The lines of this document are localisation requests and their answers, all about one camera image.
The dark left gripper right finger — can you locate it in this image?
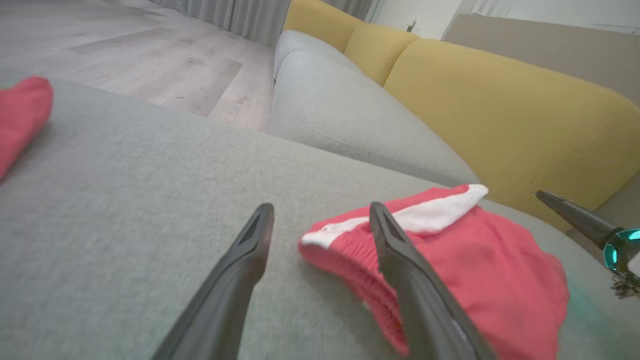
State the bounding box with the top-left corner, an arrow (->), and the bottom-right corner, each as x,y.
369,201 -> 496,360

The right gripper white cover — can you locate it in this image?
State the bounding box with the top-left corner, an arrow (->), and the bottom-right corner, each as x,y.
535,190 -> 640,299

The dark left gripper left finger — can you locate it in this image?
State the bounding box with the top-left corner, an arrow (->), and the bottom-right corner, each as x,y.
152,202 -> 275,360

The red jersey with black number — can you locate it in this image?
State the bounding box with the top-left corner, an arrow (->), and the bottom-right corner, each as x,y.
298,184 -> 571,360

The red white-striped sports garment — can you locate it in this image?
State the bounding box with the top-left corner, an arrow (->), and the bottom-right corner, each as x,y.
0,76 -> 54,180

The yellow sofa back cushion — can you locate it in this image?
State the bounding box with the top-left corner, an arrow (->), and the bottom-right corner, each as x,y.
384,39 -> 640,232
344,22 -> 422,87
283,0 -> 365,53

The beige flat panel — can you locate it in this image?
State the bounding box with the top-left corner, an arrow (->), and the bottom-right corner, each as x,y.
444,13 -> 640,107

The grey sofa seat cushion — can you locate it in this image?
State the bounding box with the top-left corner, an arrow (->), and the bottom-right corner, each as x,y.
270,50 -> 482,188
273,29 -> 362,81

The grey curtain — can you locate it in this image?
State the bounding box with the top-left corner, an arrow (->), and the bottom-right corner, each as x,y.
150,0 -> 375,46

